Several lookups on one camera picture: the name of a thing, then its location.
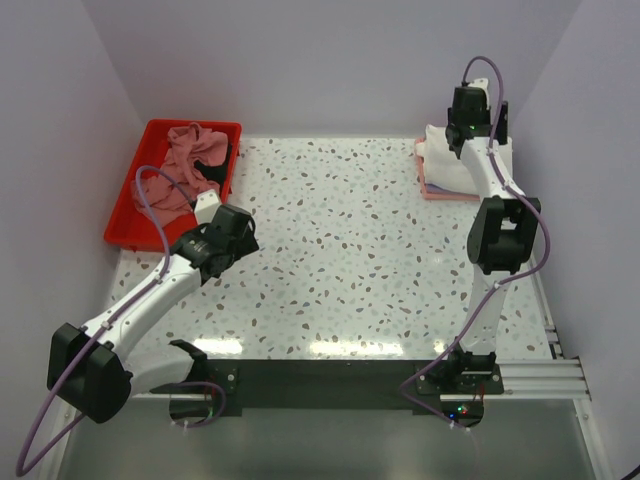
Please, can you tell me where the aluminium extrusion rail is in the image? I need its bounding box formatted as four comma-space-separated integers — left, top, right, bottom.
129, 319, 592, 400

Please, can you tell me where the white t-shirt red print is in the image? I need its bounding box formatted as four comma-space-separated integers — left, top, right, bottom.
422, 124, 477, 196

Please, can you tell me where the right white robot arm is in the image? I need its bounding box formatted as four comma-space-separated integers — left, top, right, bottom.
439, 79, 541, 393

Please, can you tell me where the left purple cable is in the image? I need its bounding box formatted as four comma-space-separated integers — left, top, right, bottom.
14, 165, 229, 476

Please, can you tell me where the black garment in bin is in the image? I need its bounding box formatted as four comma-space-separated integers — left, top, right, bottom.
194, 143, 234, 187

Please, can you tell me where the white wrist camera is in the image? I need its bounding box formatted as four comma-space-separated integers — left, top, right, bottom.
193, 189, 222, 225
467, 77, 490, 91

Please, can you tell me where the folded purple t-shirt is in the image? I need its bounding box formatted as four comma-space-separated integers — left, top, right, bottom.
425, 184, 460, 195

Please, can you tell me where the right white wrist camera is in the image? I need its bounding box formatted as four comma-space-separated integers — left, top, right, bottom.
467, 77, 490, 91

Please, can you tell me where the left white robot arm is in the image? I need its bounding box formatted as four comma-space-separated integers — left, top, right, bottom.
47, 204, 259, 423

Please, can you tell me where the pink crumpled t-shirt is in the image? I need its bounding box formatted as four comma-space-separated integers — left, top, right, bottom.
131, 122, 230, 226

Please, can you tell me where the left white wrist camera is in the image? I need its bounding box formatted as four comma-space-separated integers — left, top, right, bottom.
193, 189, 222, 225

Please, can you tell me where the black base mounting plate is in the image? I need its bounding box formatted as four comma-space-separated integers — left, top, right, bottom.
153, 359, 504, 423

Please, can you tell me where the red plastic bin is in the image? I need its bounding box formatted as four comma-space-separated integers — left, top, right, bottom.
104, 119, 242, 252

